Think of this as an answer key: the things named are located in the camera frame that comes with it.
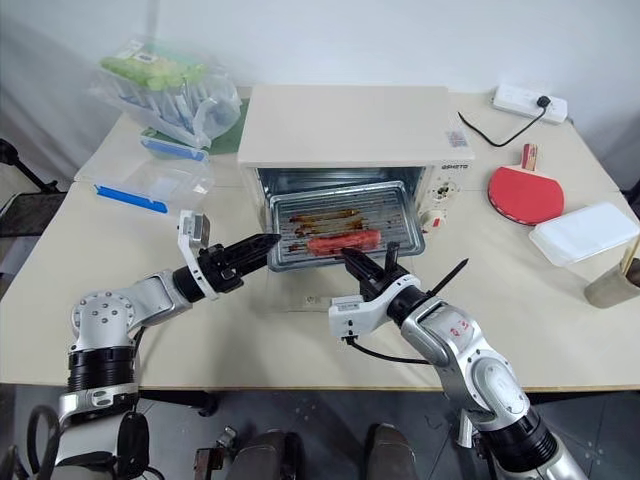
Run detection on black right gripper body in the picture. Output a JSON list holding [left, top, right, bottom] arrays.
[[366, 268, 409, 302]]

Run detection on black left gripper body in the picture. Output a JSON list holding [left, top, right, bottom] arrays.
[[197, 243, 247, 294]]

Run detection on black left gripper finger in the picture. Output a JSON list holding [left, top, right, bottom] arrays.
[[221, 232, 283, 262], [233, 244, 275, 277]]

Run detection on red sausage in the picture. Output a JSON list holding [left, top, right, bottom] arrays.
[[305, 228, 383, 257]]

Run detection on large cream oven knob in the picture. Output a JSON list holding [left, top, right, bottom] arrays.
[[421, 209, 448, 235]]

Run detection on metal baking tray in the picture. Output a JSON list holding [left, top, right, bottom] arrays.
[[266, 180, 427, 274]]

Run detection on cream toaster oven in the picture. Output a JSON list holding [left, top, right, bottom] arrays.
[[236, 84, 477, 274]]

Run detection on brown grilled skewer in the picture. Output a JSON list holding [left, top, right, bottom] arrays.
[[289, 209, 365, 226], [293, 221, 362, 238]]

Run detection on clear box with blue clips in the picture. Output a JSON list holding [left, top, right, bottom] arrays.
[[93, 158, 214, 215]]

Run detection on clear lid with blue clip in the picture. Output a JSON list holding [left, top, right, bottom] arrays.
[[139, 127, 211, 163]]

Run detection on black table leg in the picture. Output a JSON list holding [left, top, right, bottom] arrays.
[[136, 389, 219, 419]]

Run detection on red table tennis paddle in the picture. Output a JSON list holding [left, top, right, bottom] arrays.
[[485, 143, 566, 227]]

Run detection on dark rounded shape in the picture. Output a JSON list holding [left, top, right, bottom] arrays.
[[233, 428, 307, 480], [366, 422, 417, 480]]

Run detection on clear plastic bag of boxes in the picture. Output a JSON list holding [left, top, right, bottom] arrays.
[[86, 36, 242, 150]]

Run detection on white lidded plastic box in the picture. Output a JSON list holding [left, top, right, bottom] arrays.
[[528, 200, 634, 267]]

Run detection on black mesh seat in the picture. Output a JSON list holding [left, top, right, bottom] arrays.
[[0, 191, 67, 239]]

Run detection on white power strip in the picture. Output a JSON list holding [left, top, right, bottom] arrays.
[[491, 83, 569, 126]]

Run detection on green foam pieces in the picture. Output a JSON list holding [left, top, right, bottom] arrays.
[[99, 48, 207, 92]]

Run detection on beige cup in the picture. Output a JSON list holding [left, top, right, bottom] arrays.
[[583, 261, 640, 309]]

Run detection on black tripod stand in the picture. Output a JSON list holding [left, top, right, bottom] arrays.
[[0, 137, 62, 194]]

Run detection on wooden stick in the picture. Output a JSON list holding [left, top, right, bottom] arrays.
[[619, 233, 640, 277]]

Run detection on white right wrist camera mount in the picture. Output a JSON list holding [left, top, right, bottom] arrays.
[[327, 273, 427, 344]]

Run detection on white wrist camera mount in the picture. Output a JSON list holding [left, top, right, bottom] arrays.
[[327, 273, 427, 344], [177, 209, 222, 302]]

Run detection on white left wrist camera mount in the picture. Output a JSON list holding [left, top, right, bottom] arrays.
[[177, 209, 222, 302]]

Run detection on black pointed cable tie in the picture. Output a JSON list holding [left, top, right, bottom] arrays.
[[429, 257, 471, 297]]

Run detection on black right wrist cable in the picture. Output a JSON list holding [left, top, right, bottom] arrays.
[[343, 336, 432, 365]]

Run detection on black power cable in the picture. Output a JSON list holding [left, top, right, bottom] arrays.
[[456, 106, 544, 149]]

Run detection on small dark metal bracket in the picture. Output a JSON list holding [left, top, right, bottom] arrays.
[[193, 426, 237, 480]]

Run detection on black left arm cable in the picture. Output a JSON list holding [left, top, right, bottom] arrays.
[[23, 403, 67, 480]]

